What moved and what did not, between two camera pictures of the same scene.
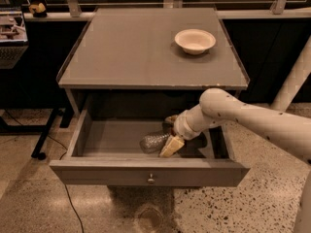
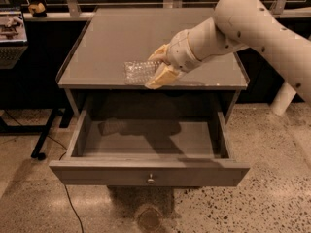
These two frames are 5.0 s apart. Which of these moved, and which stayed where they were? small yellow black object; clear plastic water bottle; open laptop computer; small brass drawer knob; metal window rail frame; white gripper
Moved: clear plastic water bottle; white gripper
Stayed: small yellow black object; metal window rail frame; small brass drawer knob; open laptop computer
